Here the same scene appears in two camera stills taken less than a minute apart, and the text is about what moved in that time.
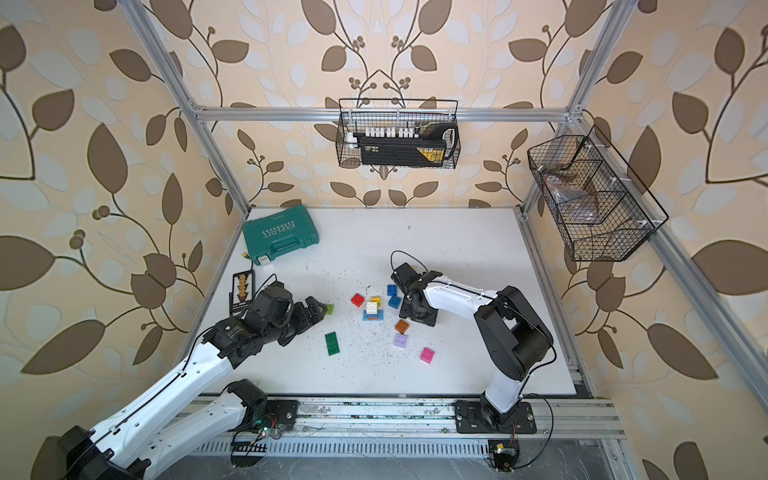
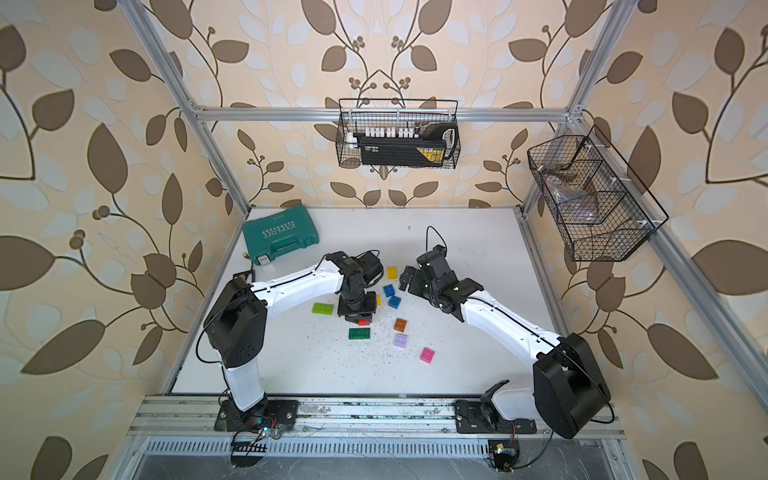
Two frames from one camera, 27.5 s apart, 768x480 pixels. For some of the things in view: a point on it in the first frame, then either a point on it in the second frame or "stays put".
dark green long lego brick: x=332 y=343 → x=359 y=333
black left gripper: x=302 y=312 → x=350 y=314
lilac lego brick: x=400 y=340 stays put
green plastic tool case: x=272 y=236 stays put
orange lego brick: x=401 y=326 stays put
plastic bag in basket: x=572 y=199 stays put
